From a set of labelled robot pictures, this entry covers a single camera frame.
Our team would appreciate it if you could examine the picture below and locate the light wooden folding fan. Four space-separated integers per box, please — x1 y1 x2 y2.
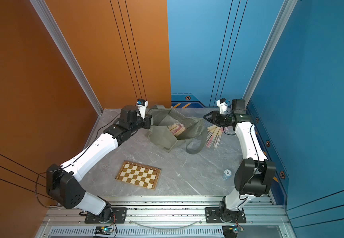
206 125 220 148

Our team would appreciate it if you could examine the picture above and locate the olive green tote bag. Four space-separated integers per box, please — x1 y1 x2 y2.
146 105 208 154

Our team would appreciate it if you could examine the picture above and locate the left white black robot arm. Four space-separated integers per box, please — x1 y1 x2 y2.
46 103 152 223

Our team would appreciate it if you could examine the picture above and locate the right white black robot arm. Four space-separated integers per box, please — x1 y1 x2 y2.
204 98 276 223

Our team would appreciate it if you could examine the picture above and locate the wooden chessboard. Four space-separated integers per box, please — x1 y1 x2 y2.
115 161 161 190

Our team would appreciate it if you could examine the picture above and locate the left green circuit board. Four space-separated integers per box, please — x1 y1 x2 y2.
94 226 114 237

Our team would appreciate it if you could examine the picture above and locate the green circuit board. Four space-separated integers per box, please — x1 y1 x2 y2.
94 226 114 237
222 226 240 238

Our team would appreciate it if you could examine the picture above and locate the right green circuit board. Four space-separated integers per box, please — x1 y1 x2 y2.
222 226 240 238

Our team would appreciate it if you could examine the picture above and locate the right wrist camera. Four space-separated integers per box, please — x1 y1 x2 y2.
216 98 228 114

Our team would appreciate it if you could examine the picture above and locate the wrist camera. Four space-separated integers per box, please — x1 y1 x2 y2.
216 98 228 114
136 99 148 119

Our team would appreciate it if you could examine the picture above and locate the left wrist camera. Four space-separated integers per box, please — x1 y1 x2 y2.
136 99 148 119

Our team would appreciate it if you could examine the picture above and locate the right aluminium frame post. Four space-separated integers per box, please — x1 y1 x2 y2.
242 0 298 107

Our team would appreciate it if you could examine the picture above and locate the aluminium frame post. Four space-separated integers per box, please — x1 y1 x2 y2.
30 0 103 116
242 0 298 107

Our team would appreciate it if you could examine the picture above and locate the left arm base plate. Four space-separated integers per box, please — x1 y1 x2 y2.
85 207 127 224

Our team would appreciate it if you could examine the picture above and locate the aluminium front rail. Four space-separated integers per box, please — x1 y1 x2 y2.
36 195 295 238

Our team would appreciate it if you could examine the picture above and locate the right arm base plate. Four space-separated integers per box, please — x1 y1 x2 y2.
205 207 247 224

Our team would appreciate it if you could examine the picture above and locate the left aluminium frame post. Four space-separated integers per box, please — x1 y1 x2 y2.
30 0 103 116

